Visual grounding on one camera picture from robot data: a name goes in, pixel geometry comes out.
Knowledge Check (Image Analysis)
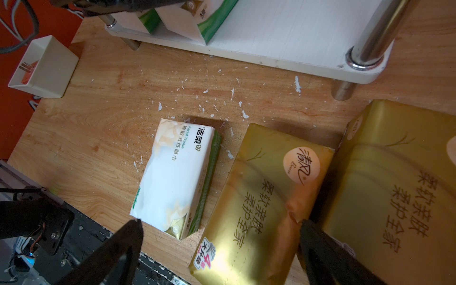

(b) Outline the white tissue pack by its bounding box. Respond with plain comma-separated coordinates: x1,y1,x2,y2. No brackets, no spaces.
130,119,222,240
111,9,162,34
156,0,238,45

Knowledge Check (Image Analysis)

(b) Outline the orange block in tray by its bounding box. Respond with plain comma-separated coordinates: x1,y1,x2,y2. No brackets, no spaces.
19,61,38,85

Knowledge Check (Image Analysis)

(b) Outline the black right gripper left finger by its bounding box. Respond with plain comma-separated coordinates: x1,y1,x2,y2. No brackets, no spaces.
57,219,144,285

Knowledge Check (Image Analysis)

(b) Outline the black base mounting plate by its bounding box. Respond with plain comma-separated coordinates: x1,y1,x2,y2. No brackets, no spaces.
1,161,185,285

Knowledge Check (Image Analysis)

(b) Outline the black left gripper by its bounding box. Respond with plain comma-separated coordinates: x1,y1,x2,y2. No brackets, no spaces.
50,0,182,16

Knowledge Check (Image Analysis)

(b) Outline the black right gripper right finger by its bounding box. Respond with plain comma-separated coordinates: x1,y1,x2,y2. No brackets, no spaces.
299,220,385,285

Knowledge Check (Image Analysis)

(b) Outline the gold tissue pack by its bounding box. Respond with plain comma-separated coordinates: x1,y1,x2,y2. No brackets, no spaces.
313,100,456,285
189,123,335,285

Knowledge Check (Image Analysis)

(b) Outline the white square tray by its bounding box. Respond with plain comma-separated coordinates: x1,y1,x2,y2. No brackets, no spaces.
8,35,79,99

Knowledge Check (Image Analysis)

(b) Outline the white two-tier shelf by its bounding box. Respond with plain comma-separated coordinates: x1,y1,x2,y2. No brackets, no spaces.
105,1,417,100

